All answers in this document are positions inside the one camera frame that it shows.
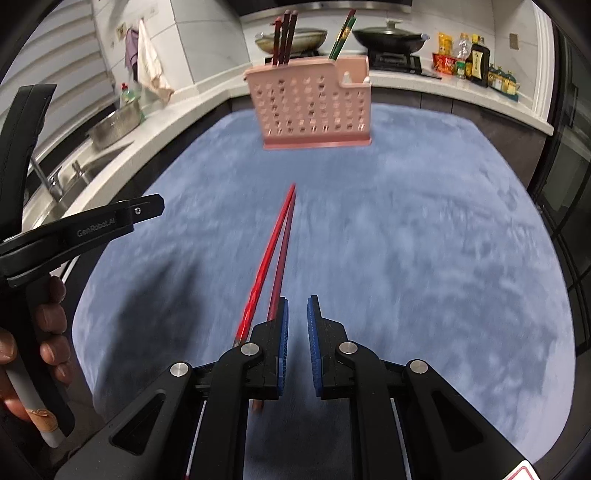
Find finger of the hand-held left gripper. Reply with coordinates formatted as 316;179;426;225
6;194;165;288

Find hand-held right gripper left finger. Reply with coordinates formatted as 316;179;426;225
55;298;290;480

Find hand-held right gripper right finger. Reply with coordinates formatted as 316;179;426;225
307;295;522;480

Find pair of red chopsticks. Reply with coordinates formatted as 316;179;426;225
231;183;297;349

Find pink perforated utensil basket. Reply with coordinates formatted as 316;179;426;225
245;58;372;149

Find person's left hand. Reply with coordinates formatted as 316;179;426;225
0;277;74;420

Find steel faucet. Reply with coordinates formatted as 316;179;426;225
29;156;64;202

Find steel sink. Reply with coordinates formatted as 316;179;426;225
23;138;134;222

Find blue-grey plush mat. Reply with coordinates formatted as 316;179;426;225
71;102;575;480

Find purple hanging cloth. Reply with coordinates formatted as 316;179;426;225
124;27;142;68

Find cream hanging towel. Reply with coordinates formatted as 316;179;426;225
137;20;176;103

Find white kitchen counter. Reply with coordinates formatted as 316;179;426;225
21;69;555;232

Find white stick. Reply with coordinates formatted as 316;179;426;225
8;354;64;448

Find gas stove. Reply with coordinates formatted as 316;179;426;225
264;50;424;75

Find black glass door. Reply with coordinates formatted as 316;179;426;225
526;28;591;356

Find red snack packet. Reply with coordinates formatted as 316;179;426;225
432;52;459;75

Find black lidded wok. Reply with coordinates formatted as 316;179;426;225
352;20;428;55

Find small seasoning jars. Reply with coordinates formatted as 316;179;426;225
488;65;521;101

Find dark soy sauce bottle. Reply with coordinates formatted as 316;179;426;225
465;36;492;88

